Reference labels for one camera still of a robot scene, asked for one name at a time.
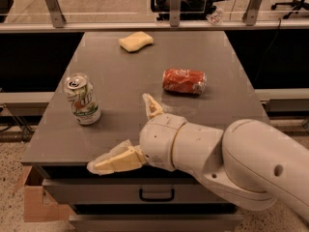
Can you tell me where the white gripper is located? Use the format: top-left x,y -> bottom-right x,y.
87,94 -> 187,175

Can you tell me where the red coke can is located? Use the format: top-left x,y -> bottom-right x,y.
162,68 -> 207,95

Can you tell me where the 7up soda can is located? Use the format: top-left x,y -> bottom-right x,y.
64,72 -> 100,126

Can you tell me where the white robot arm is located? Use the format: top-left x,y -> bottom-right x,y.
87,94 -> 309,220

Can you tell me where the grey drawer cabinet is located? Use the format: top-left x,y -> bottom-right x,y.
21,31 -> 267,232

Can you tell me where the yellow sponge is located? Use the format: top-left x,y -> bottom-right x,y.
119,31 -> 154,52

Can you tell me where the cardboard box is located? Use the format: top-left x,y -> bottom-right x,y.
14,166 -> 74,222

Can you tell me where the crumpled clear plastic wrapper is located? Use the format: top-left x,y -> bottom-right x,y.
207,8 -> 224,25

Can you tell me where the black office chair right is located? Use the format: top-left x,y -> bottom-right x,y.
271,0 -> 309,19

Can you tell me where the black drawer handle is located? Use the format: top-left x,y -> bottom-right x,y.
139,188 -> 175,202

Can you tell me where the metal railing post left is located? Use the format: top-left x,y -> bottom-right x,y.
44,0 -> 66,28

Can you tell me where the metal railing post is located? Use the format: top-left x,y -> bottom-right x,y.
44,0 -> 66,28
242,0 -> 263,26
170,0 -> 181,27

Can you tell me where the metal railing post middle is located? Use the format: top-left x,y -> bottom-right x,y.
170,0 -> 181,27

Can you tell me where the metal railing post right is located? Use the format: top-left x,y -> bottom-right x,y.
242,0 -> 263,26

